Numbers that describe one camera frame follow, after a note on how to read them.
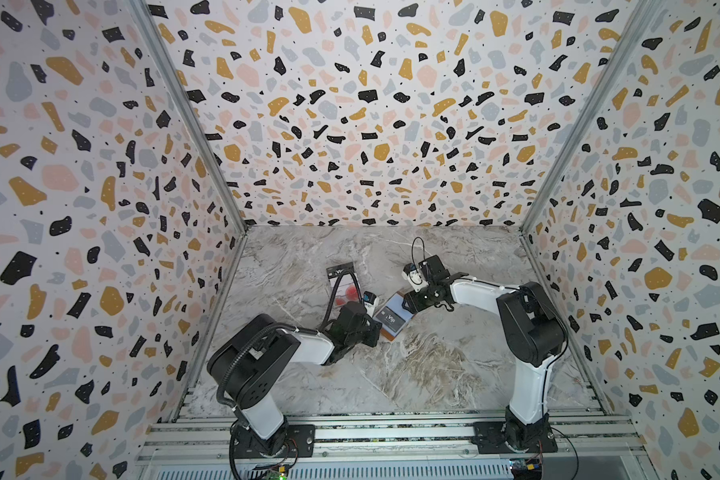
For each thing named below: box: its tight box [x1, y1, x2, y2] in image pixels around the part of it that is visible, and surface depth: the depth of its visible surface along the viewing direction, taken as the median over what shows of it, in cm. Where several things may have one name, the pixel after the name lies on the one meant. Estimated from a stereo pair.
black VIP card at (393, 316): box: [372, 293, 414, 337], surface depth 97 cm
